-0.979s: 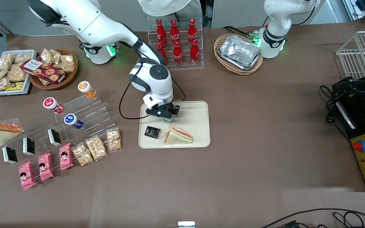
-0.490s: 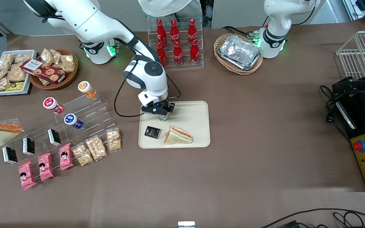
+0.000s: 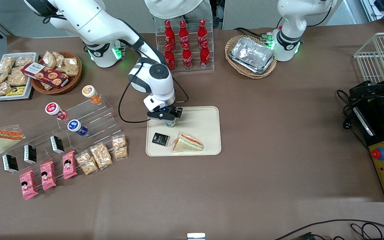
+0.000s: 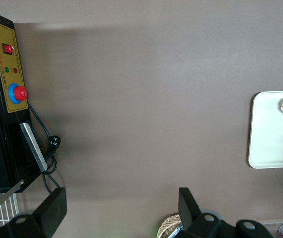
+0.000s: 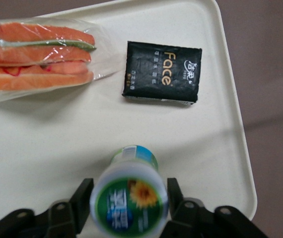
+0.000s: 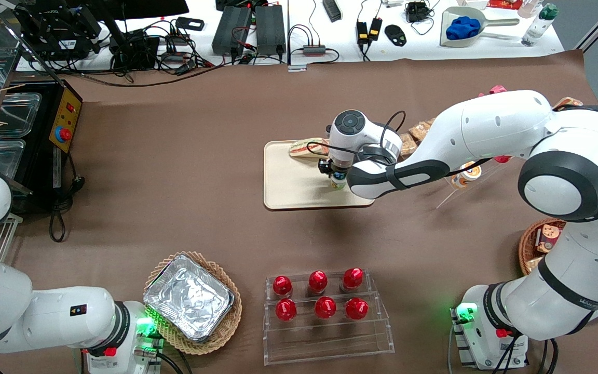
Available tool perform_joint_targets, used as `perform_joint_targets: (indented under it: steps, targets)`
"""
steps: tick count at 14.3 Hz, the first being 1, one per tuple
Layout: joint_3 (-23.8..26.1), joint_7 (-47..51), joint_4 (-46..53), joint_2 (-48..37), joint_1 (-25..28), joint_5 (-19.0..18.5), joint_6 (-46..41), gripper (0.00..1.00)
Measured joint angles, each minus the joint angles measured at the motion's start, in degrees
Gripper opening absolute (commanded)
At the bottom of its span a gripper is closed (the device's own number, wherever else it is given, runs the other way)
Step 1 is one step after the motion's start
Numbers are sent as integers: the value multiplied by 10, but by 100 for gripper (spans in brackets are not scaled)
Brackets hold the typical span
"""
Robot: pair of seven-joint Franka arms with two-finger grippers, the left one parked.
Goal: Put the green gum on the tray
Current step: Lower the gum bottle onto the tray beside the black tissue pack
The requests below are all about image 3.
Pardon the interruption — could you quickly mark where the small triangle sandwich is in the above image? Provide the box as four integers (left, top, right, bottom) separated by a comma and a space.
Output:
172, 132, 204, 153

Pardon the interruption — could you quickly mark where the red gum bottle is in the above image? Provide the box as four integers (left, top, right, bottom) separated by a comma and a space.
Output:
45, 102, 68, 121

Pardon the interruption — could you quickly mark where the black sealing machine yellow panel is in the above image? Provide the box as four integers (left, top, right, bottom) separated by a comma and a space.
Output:
348, 81, 384, 202

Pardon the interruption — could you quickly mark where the red cookie box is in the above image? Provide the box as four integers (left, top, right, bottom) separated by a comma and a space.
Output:
21, 62, 69, 89

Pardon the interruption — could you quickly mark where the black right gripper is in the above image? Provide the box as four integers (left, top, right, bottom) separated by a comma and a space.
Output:
147, 106, 183, 126

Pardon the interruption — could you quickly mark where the aluminium foil tray stack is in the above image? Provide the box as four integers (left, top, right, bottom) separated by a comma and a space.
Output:
229, 37, 275, 74

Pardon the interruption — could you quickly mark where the black floor cable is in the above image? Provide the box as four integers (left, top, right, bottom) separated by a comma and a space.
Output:
274, 219, 384, 240

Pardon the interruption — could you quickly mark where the red cola bottle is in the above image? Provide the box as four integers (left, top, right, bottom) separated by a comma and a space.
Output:
182, 44, 193, 70
197, 19, 208, 45
164, 44, 176, 72
164, 20, 175, 45
200, 41, 210, 68
179, 20, 189, 46

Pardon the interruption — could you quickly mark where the clear rectangular snack tray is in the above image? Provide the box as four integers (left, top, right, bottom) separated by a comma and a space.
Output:
0, 52, 39, 101

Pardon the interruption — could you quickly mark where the clear acrylic bottle rack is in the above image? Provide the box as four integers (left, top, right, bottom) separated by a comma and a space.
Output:
155, 18, 215, 73

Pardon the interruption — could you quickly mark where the black base cable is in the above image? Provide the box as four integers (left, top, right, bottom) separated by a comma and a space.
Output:
233, 27, 281, 43

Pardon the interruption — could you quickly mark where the yellow snack packet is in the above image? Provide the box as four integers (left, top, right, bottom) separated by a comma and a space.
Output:
6, 86, 26, 96

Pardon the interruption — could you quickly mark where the black gum pack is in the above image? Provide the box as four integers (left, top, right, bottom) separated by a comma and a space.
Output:
152, 133, 170, 147
24, 144, 37, 164
50, 135, 65, 154
2, 154, 19, 174

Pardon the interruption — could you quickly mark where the pink snack pack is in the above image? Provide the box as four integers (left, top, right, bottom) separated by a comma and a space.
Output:
19, 170, 39, 201
62, 150, 78, 180
40, 161, 57, 191

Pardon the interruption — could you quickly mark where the round wicker basket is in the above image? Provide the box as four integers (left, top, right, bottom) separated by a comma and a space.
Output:
30, 51, 82, 95

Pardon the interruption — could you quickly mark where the large wrapped triangle sandwich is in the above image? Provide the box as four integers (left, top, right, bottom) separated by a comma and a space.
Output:
0, 125, 25, 158

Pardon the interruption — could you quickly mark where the clear acrylic step stand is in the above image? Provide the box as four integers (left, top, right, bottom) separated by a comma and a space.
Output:
10, 97, 122, 182

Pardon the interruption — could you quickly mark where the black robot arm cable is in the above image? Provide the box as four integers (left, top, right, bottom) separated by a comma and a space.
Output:
118, 62, 190, 124

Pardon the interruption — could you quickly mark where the blue gum bottle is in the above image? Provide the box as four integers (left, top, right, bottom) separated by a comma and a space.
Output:
67, 119, 88, 136

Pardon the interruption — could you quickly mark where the clear peanut brittle bag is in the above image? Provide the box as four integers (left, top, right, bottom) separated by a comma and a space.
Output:
89, 143, 114, 170
75, 151, 99, 176
112, 134, 129, 161

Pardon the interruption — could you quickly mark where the beige plastic tray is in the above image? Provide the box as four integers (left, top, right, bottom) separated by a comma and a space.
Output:
145, 106, 222, 157

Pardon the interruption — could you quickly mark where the white wire rack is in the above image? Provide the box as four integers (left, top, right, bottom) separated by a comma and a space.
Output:
353, 32, 384, 84

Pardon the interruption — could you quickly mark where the black power cable with plug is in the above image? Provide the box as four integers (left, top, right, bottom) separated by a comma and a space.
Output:
336, 89, 367, 149

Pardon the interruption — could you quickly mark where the oval wicker basket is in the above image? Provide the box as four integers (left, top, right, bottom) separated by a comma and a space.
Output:
225, 35, 277, 79

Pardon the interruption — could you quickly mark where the orange gum bottle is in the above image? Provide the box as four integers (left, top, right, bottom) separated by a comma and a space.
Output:
82, 85, 102, 104

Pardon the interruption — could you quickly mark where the person in white shirt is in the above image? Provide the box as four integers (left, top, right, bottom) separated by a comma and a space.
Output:
144, 0, 213, 21

